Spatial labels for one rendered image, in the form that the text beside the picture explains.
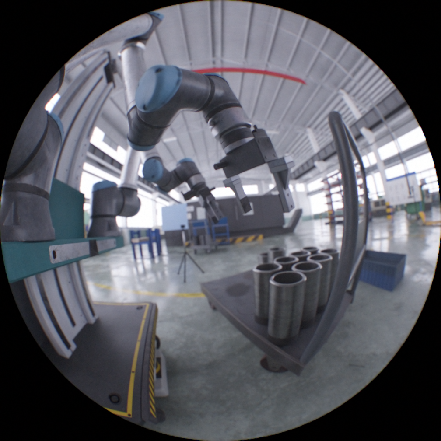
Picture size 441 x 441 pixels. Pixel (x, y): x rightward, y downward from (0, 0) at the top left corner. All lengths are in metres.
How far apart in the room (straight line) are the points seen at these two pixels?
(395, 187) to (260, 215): 7.10
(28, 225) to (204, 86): 0.39
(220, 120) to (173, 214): 6.59
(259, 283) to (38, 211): 0.69
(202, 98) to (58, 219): 0.57
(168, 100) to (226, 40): 10.47
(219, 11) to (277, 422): 10.99
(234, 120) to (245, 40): 10.28
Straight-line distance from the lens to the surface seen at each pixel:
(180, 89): 0.26
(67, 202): 0.66
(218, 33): 10.60
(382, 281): 1.59
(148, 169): 0.59
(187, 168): 0.67
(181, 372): 0.87
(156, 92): 0.24
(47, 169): 0.38
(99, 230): 0.67
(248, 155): 0.27
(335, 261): 0.78
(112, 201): 0.72
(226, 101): 0.31
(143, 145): 0.36
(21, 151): 0.31
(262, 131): 0.35
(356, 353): 0.97
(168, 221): 6.85
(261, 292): 0.59
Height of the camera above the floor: 0.72
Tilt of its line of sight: 3 degrees up
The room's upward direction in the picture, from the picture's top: 6 degrees counter-clockwise
